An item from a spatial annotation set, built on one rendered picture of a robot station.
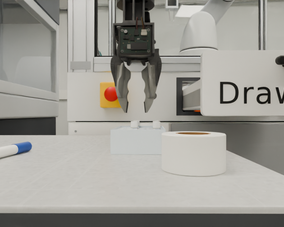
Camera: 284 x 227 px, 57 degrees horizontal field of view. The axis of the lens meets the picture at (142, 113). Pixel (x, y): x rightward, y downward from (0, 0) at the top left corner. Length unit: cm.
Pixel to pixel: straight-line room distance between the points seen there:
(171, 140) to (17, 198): 15
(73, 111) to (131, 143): 43
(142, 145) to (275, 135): 55
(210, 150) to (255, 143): 58
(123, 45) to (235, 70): 19
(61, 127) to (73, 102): 359
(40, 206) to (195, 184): 13
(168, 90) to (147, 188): 58
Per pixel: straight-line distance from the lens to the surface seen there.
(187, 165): 27
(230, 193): 22
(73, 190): 23
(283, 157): 89
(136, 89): 78
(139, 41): 46
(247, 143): 84
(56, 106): 176
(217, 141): 27
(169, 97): 78
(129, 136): 40
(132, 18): 47
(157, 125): 42
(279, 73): 50
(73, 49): 83
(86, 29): 84
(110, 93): 71
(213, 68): 46
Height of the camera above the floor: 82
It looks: level
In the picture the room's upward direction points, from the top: straight up
